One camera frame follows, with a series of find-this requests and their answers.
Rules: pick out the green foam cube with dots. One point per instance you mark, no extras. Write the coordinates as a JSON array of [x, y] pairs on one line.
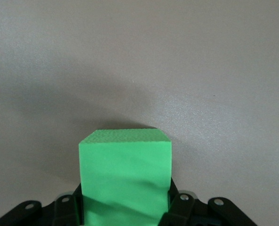
[[125, 176]]

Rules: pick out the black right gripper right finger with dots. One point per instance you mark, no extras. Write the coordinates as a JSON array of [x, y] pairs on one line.
[[184, 209]]

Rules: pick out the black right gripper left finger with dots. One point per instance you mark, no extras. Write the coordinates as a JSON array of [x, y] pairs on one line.
[[64, 209]]

